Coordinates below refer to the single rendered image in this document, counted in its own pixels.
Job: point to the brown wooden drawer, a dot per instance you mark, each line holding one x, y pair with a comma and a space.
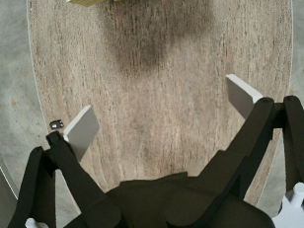
84, 3

